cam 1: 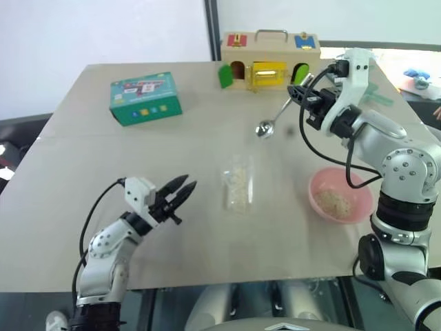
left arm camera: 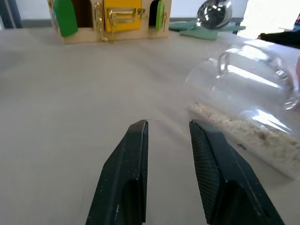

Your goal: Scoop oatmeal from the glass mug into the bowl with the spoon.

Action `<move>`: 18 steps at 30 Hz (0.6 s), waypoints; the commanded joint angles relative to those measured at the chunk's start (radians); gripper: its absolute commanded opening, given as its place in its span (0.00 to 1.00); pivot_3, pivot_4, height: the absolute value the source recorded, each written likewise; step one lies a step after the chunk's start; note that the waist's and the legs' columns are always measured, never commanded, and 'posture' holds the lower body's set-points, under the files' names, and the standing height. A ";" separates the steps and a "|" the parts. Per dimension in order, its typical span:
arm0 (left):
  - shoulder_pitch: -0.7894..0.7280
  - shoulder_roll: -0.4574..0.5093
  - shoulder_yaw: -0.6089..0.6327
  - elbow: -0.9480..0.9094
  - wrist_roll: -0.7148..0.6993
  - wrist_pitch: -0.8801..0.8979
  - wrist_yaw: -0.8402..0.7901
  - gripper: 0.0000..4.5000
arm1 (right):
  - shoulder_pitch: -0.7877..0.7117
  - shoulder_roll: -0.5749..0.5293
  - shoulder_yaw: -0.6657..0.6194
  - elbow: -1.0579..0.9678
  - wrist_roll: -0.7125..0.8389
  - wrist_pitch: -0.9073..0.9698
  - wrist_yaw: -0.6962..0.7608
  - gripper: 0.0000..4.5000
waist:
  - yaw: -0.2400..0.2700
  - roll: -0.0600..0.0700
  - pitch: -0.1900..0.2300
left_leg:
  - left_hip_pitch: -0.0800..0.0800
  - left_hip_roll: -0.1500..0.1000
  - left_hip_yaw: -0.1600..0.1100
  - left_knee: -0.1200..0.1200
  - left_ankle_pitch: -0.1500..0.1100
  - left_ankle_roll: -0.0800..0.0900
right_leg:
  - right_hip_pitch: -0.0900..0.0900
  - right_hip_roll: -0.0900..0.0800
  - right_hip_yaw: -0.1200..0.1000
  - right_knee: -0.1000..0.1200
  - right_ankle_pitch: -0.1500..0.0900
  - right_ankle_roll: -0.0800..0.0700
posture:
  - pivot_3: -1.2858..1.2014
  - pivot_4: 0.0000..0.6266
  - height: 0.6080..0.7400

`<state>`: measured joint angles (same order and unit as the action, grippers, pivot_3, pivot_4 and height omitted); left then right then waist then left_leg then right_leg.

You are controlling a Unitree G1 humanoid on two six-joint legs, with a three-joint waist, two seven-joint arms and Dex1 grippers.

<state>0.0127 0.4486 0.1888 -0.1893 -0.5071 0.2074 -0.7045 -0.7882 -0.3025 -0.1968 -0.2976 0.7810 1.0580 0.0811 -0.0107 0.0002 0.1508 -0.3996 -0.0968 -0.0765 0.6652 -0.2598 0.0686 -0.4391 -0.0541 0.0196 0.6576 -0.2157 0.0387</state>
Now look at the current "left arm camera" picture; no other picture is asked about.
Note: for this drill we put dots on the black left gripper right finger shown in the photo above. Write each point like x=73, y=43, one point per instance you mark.
x=225, y=173

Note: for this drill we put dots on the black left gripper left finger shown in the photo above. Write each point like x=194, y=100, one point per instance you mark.
x=122, y=173

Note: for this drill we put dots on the oatmeal flakes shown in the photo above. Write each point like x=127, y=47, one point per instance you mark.
x=253, y=138

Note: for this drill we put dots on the clear glass mug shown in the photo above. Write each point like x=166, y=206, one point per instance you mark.
x=253, y=93

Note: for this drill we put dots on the green foam sheet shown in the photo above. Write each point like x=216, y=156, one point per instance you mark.
x=206, y=30

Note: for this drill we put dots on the wooden latch busy box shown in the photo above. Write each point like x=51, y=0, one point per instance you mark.
x=112, y=18

